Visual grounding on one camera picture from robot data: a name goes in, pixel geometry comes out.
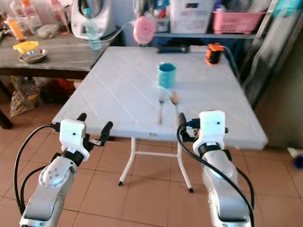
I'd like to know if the clear water bottle teal label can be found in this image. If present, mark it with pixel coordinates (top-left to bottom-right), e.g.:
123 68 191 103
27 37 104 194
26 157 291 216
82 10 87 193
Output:
83 8 103 52

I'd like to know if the white kitchen appliance with display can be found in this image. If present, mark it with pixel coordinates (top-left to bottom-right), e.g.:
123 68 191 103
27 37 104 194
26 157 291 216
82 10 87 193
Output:
71 0 117 40

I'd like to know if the pink round appliance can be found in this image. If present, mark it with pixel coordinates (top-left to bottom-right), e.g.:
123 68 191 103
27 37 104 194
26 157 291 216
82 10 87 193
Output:
133 15 156 46

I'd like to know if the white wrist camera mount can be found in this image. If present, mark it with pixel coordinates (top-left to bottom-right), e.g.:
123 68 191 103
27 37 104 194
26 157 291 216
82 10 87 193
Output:
193 110 226 151
59 119 93 162

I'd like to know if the metal fork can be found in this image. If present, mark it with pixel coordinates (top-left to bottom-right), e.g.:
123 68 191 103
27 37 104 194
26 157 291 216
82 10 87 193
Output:
158 93 165 125

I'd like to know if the clear plastic bottle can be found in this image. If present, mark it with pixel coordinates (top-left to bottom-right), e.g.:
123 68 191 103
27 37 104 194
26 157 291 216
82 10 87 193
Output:
21 0 39 28

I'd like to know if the metal spoon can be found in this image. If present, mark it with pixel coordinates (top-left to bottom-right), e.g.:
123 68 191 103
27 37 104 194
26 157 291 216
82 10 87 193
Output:
169 91 181 120

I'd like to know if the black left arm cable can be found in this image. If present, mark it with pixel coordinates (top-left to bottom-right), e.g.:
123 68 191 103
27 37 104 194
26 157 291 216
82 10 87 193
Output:
13 123 61 216

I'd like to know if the yellow plastic bowl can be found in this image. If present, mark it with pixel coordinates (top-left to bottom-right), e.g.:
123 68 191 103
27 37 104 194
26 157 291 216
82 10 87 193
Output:
13 41 40 54

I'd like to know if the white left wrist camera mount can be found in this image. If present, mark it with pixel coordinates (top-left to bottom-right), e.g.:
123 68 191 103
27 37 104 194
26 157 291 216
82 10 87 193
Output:
59 119 93 162

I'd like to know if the clear pinkish bottle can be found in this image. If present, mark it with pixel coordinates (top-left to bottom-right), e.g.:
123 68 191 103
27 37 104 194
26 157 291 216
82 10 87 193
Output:
50 0 69 34

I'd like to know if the clear plastic food container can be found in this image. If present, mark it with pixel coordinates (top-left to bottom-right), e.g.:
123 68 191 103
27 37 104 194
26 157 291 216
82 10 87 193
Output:
36 24 59 39

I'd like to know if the white plastic basket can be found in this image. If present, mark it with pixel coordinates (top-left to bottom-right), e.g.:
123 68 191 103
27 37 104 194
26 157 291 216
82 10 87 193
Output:
169 0 216 35

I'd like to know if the stainless steel bowl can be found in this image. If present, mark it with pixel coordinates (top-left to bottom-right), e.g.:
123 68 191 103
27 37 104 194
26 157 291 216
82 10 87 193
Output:
19 49 48 64

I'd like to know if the teal cup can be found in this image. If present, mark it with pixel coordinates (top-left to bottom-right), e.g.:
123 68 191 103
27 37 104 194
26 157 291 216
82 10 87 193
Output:
157 62 177 89

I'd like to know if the white folding table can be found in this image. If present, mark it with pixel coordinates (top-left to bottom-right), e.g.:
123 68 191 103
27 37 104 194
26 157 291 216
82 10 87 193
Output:
52 46 269 194

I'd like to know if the grey wooden side table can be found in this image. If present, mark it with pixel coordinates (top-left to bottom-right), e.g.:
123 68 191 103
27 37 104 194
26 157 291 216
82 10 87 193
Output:
0 33 119 130

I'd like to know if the pink plastic basket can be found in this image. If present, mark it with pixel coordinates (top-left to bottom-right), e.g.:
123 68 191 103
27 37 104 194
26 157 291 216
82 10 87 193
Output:
213 10 266 35

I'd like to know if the orange bottle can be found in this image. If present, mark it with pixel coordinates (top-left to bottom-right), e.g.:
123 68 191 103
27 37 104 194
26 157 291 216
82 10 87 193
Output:
7 18 26 43

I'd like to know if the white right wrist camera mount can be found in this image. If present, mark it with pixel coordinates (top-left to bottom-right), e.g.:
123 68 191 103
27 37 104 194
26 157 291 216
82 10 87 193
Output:
193 110 226 151

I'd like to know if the long black bar device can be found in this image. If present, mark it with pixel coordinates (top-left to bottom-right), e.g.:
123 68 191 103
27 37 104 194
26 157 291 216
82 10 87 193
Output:
157 45 191 54

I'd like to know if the orange black device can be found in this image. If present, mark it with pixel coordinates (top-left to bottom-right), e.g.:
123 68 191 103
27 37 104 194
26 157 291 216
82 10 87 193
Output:
205 43 226 66

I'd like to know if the snack bag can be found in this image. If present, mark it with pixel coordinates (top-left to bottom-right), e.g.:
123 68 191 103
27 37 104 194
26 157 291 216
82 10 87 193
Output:
9 78 36 118

